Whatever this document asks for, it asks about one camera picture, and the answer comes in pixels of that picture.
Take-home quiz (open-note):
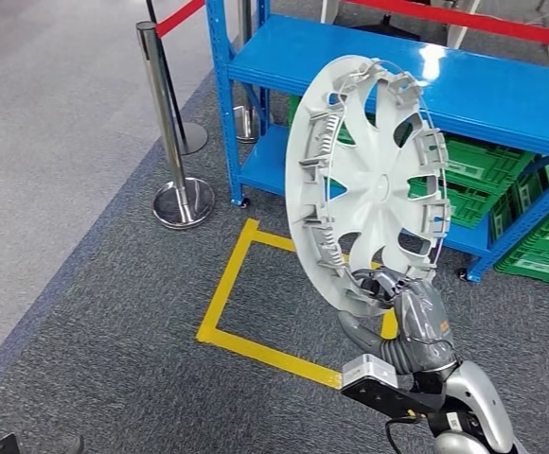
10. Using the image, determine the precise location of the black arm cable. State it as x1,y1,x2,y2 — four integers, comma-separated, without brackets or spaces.
385,418,420,454

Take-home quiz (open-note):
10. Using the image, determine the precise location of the blue metal shelf rack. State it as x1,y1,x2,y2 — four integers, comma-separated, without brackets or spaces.
205,0,549,285

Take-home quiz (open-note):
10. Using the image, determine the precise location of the silver plastic hubcap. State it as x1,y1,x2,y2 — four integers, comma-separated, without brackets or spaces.
284,55,453,318

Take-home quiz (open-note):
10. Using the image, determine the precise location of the short red barrier belt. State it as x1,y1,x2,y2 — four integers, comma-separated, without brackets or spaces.
154,0,206,39

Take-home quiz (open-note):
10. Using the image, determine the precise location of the long red barrier belt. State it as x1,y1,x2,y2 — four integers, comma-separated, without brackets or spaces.
346,0,549,50

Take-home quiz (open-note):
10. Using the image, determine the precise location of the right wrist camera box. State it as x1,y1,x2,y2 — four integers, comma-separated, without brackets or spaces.
340,354,438,420

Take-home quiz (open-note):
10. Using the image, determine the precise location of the black stanchion post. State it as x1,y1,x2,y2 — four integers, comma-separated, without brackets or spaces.
145,0,208,156

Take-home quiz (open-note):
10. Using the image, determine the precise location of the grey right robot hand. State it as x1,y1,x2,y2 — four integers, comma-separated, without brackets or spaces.
338,266,459,377

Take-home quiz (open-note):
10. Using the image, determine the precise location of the white desk with metal legs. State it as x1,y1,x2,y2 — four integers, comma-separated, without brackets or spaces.
446,0,549,73

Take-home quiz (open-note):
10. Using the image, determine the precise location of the yellow floor tape square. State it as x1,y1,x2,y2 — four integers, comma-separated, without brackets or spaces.
196,218,398,391

